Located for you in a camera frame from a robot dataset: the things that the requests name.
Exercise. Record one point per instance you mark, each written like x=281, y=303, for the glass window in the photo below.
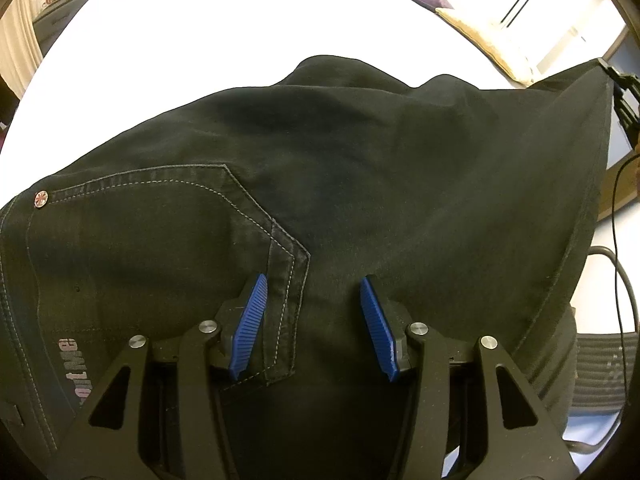
x=60, y=7

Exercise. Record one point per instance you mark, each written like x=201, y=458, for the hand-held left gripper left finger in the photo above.
x=250, y=325

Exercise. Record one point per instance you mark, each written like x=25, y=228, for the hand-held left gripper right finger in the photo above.
x=377, y=325

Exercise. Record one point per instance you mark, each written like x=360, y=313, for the cream wardrobe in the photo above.
x=550, y=0

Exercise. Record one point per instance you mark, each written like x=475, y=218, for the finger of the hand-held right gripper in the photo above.
x=625, y=105

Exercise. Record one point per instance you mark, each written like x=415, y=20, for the cream curtain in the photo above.
x=17, y=50

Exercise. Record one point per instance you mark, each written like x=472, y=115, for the bed with white sheet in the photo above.
x=200, y=25

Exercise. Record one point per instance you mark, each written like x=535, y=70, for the yellow pillow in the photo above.
x=480, y=35

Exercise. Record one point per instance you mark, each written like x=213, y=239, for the black denim pants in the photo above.
x=350, y=185

